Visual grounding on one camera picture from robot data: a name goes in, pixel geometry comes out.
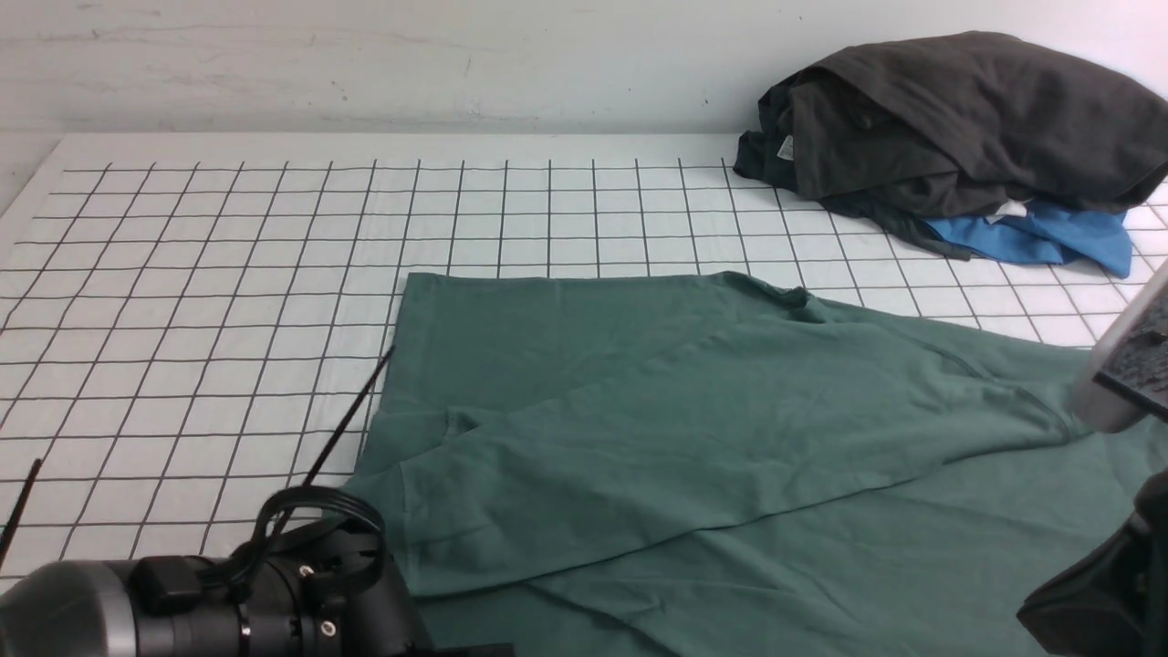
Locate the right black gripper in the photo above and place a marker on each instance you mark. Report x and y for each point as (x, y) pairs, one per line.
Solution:
(1114, 601)

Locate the green long-sleeved shirt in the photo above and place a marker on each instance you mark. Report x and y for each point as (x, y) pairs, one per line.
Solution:
(711, 466)

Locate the white grid-patterned table cloth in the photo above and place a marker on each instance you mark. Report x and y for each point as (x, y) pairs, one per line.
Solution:
(186, 318)

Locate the blue garment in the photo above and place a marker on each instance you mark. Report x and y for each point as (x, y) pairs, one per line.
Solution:
(1039, 233)

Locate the dark grey clothes pile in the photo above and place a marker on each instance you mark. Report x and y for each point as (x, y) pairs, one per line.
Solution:
(905, 132)

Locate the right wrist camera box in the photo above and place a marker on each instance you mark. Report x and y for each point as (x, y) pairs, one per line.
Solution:
(1126, 376)

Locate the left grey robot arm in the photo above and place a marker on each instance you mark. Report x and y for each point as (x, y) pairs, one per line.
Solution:
(316, 578)

